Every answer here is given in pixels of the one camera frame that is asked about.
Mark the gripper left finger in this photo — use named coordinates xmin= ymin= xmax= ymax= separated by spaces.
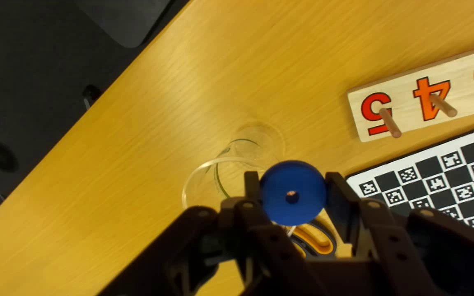
xmin=97 ymin=171 xmax=308 ymax=296

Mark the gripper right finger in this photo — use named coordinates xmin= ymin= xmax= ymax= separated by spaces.
xmin=325 ymin=171 xmax=474 ymax=296

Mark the blue wooden ring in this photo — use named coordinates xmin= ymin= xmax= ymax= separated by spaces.
xmin=259 ymin=160 xmax=328 ymax=227

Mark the clear plastic cup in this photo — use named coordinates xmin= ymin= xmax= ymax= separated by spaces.
xmin=181 ymin=123 xmax=287 ymax=218

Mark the black and white checkerboard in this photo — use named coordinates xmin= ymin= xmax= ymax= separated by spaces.
xmin=345 ymin=122 xmax=474 ymax=243

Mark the wooden number peg board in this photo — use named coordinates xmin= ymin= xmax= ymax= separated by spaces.
xmin=347 ymin=43 xmax=474 ymax=143

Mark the orange ring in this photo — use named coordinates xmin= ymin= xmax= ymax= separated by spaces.
xmin=290 ymin=223 xmax=337 ymax=256

